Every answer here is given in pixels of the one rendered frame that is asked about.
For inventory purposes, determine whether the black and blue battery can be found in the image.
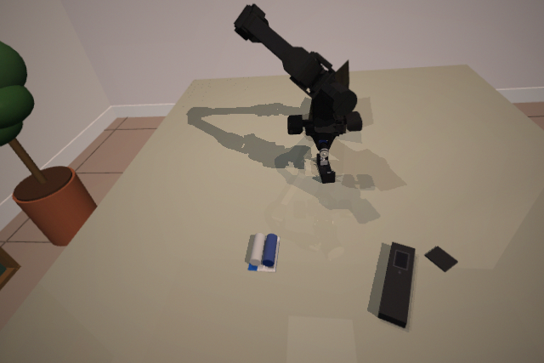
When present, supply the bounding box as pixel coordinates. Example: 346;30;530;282
319;140;329;157

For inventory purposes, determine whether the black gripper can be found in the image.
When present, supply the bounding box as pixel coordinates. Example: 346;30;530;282
287;99;362;150

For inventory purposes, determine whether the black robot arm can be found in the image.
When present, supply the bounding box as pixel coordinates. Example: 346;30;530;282
234;4;357;141

